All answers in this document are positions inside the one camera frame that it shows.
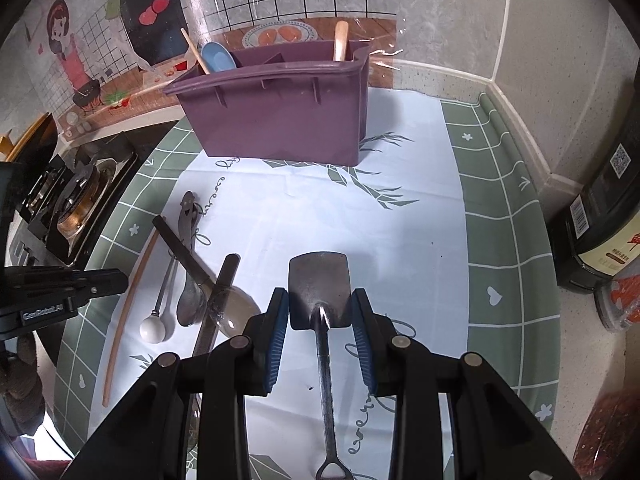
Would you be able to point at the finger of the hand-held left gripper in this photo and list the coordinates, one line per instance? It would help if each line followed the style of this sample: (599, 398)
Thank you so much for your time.
(100, 277)
(97, 293)

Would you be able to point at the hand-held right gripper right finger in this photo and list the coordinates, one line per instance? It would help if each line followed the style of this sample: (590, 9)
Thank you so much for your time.
(365, 340)

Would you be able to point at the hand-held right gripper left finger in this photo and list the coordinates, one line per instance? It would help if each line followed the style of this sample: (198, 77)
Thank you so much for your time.
(275, 340)

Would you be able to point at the wooden chopstick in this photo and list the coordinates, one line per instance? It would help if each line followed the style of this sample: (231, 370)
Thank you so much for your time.
(192, 50)
(123, 320)

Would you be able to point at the small steel spatula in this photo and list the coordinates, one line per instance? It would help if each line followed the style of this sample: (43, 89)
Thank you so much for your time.
(320, 300)

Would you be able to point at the steel spoon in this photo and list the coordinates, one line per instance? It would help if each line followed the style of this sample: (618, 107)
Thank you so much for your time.
(190, 305)

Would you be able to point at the purple plastic utensil holder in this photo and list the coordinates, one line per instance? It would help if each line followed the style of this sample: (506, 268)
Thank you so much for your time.
(275, 110)

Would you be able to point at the wooden spoon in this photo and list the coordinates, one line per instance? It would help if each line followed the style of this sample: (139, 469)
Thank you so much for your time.
(341, 42)

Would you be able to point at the person's left hand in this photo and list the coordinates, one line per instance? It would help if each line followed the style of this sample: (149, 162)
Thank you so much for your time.
(20, 375)

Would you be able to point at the black gas stove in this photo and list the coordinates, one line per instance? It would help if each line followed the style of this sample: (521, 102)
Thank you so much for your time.
(75, 195)

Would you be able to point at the green white printed table mat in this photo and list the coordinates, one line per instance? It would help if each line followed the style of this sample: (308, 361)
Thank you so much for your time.
(400, 210)

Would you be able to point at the black wok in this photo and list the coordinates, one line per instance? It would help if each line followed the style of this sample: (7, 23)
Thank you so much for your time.
(30, 140)

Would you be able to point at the dark soy sauce bottle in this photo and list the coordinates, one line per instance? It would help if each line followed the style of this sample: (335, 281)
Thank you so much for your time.
(595, 220)

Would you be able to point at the orange-capped plastic bottle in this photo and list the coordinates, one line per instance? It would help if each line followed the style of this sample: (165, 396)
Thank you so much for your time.
(622, 305)

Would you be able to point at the yellow-lidded chili jar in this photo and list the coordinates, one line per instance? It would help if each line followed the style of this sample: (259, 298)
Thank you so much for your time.
(610, 435)

